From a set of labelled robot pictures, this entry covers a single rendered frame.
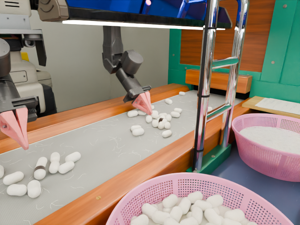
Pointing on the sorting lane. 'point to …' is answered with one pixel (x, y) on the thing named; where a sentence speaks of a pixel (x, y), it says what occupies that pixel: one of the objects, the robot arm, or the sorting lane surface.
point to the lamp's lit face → (128, 24)
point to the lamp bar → (131, 12)
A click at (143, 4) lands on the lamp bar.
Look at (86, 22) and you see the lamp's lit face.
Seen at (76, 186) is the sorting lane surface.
